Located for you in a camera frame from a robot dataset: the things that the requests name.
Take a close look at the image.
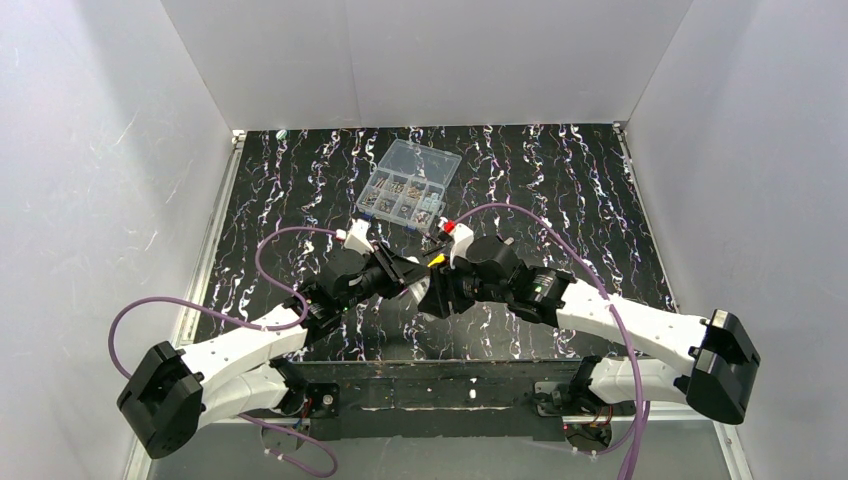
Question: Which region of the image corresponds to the clear plastic screw organizer box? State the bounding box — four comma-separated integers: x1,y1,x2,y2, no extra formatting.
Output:
355,139,461,232

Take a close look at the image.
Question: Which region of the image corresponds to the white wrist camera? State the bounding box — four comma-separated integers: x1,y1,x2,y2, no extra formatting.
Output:
334,219,374,255
441,220,474,268

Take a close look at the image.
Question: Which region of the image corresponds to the small black screw bit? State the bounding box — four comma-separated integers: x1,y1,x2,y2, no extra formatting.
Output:
422,242,450,258

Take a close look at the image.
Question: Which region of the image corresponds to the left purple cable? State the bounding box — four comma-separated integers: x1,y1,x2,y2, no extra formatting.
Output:
108,226,346,478

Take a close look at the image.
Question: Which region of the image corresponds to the yellow handled screwdriver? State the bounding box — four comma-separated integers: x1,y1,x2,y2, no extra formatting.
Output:
427,254,447,268

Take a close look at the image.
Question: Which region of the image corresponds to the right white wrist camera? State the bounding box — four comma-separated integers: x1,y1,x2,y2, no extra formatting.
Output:
441,220,474,268

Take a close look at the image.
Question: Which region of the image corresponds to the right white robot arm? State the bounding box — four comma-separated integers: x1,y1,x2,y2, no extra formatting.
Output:
411,236,761,425

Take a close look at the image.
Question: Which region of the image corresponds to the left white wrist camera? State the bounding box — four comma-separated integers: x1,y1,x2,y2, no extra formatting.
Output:
334,219,374,255

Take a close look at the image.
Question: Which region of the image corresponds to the aluminium rail frame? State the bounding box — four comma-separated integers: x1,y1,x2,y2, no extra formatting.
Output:
135,129,753,480

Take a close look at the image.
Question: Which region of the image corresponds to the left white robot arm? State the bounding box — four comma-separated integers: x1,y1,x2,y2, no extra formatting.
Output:
117,245,428,459

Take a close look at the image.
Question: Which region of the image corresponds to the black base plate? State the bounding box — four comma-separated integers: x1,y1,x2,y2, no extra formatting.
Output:
261,360,637,444

